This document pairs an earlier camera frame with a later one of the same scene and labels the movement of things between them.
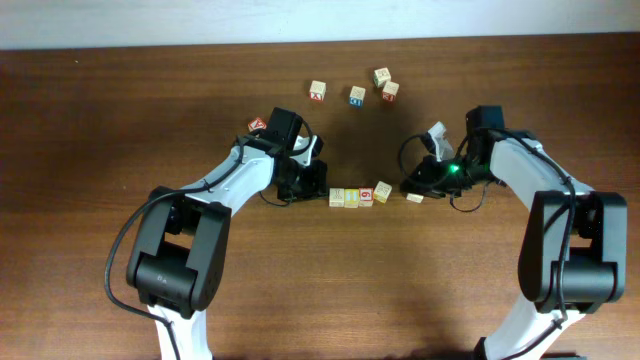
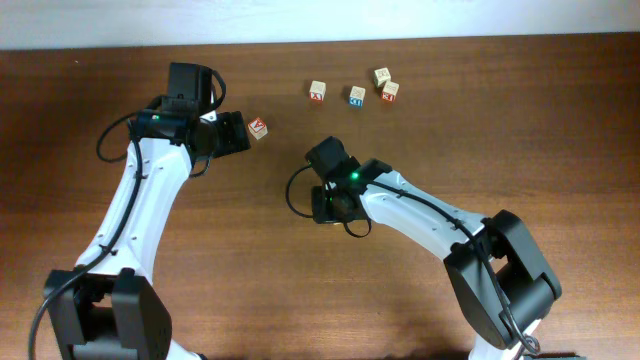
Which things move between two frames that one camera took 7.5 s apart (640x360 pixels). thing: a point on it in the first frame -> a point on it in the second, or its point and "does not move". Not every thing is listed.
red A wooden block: x=257 y=123 does not move
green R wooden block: x=381 y=76 does not move
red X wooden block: x=317 y=90 does not move
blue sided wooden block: x=357 y=95 does not move
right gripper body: x=455 y=172 -> x=325 y=208
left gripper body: x=301 y=182 -> x=231 y=137
